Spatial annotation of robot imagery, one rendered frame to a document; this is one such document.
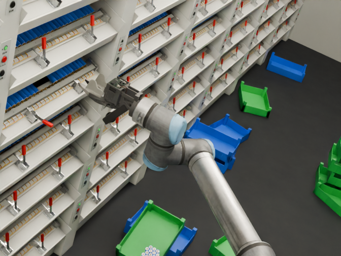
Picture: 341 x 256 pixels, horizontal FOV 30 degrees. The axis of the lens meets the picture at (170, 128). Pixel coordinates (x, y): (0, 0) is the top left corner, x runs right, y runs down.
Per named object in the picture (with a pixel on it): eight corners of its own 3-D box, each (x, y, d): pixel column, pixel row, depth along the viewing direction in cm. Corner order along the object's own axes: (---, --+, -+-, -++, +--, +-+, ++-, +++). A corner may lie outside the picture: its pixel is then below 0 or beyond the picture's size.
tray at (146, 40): (178, 36, 296) (196, 17, 288) (112, 79, 247) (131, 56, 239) (148, 5, 297) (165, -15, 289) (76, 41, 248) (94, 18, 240)
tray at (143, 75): (167, 73, 307) (184, 55, 299) (101, 121, 258) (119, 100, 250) (138, 43, 308) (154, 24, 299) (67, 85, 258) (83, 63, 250)
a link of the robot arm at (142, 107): (151, 120, 213) (138, 131, 205) (139, 113, 214) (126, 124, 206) (159, 98, 208) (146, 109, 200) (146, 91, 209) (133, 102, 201)
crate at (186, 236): (193, 240, 320) (197, 228, 316) (175, 262, 304) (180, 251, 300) (142, 211, 328) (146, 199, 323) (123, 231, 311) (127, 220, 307)
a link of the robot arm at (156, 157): (176, 173, 215) (186, 147, 208) (144, 173, 211) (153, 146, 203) (168, 154, 222) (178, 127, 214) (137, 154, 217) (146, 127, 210)
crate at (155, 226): (151, 276, 292) (152, 269, 286) (115, 254, 297) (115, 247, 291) (184, 227, 308) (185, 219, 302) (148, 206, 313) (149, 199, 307)
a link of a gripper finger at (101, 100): (93, 87, 211) (116, 98, 210) (92, 92, 212) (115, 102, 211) (87, 93, 207) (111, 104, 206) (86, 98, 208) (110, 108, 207)
